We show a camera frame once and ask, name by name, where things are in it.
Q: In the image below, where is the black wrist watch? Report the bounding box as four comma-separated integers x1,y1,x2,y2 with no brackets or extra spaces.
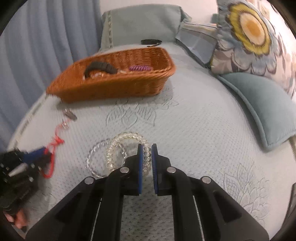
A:
83,61,118,78

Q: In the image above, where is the silver hair clip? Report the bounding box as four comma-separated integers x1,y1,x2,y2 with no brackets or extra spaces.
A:
63,108,77,121

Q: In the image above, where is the purple spiral hair tie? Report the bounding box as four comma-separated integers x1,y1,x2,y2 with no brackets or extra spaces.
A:
128,65,152,72

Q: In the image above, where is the teal plain cushion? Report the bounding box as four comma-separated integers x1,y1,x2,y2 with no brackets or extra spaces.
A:
217,72,295,151

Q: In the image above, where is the clear bead bracelet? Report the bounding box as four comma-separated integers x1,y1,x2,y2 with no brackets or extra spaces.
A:
85,138,128,179

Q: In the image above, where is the blue curtain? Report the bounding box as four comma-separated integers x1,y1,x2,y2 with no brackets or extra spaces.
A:
1,1,102,150

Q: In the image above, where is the cream spiral hair tie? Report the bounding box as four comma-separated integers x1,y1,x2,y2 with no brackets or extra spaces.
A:
82,71,110,80

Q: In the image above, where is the red string bracelet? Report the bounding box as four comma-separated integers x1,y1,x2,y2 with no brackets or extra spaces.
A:
41,122,70,179

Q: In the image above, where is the left hand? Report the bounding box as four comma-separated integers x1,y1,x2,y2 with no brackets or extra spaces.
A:
4,209,28,229

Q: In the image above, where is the striped blue pillow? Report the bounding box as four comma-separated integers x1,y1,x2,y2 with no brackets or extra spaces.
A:
176,23,217,68

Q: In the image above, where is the floral sunflower pillow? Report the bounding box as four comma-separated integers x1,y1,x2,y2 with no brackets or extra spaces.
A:
211,1,295,97

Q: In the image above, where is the brown wicker basket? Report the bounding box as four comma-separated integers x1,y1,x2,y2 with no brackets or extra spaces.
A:
46,47,176,103

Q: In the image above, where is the black strap on bed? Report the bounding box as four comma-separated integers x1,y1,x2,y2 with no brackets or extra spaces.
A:
140,39,163,48

